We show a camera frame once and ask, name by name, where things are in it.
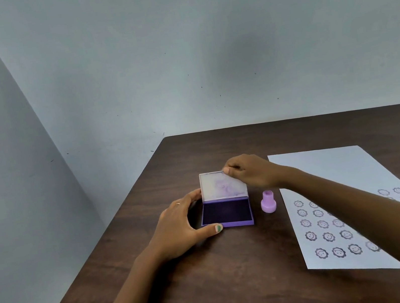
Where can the person's right hand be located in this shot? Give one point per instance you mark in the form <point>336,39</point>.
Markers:
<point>255,172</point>

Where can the person's right forearm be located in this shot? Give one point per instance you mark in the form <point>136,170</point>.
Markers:
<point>367,217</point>

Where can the person's left hand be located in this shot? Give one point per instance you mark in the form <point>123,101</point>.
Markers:
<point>173,234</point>

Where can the white paper sheet with stamps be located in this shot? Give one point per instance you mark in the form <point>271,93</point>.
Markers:
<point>325,170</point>

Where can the person's right thumb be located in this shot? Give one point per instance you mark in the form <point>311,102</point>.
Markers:
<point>231,171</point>

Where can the person's left thumb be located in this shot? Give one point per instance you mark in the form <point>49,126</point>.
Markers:
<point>209,230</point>

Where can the purple round stamp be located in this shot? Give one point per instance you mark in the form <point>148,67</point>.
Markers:
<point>268,203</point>

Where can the person's left forearm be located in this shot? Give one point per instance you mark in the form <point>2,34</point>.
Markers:
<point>129,302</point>

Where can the purple ink pad case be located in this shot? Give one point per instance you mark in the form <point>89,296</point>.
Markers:
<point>227,211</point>

